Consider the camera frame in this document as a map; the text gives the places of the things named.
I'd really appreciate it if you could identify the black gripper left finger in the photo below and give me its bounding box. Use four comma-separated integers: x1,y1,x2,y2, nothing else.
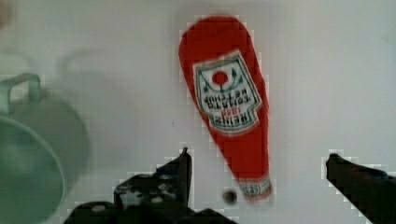
113,147,192,209

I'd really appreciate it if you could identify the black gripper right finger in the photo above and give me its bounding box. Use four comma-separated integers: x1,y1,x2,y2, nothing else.
326,153,396,224

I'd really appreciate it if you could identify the green mug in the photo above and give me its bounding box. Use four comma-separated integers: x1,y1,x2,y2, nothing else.
0,73,90,224

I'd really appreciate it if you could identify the red ketchup bottle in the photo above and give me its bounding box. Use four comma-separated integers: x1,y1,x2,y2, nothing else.
178,16,272,202

